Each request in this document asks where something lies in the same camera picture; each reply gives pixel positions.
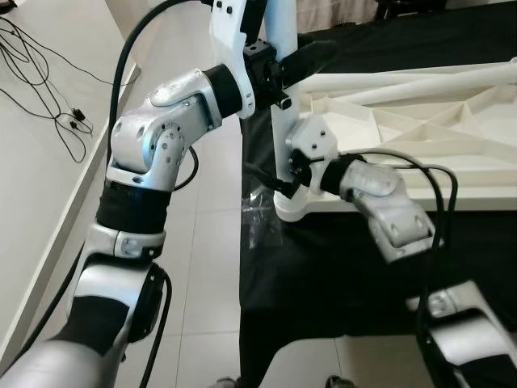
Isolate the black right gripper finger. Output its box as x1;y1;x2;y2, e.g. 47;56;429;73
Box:
244;163;290;199

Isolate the beige fringed cloth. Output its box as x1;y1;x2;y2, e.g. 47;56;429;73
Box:
295;0;380;33

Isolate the black tablecloth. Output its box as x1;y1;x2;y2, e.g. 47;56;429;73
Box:
238;0;517;388

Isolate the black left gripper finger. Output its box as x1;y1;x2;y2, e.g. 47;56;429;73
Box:
279;39;340;86

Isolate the black wall cable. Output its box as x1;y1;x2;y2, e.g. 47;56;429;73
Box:
0;16;118;86
0;32;94;162

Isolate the white plastic table leg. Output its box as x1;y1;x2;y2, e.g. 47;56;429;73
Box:
297;61;517;94
263;0;312;211
343;69;517;108

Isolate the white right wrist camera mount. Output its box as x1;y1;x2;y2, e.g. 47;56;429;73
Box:
287;115;338;158

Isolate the white plastic table top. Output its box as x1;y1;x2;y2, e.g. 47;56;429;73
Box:
273;77;517;223

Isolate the clear tape patch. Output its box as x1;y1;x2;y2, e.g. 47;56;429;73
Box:
241;198;284;247

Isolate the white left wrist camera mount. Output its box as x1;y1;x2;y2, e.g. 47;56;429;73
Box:
208;0;259;118

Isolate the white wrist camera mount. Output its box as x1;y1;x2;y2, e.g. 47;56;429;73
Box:
287;115;338;158
208;0;259;118

